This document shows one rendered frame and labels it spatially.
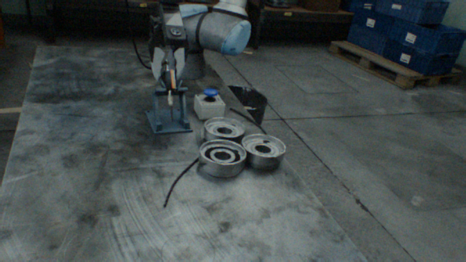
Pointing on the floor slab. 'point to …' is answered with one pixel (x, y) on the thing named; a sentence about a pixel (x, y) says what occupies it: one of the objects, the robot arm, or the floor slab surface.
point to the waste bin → (248, 97)
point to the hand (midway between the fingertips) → (168, 77)
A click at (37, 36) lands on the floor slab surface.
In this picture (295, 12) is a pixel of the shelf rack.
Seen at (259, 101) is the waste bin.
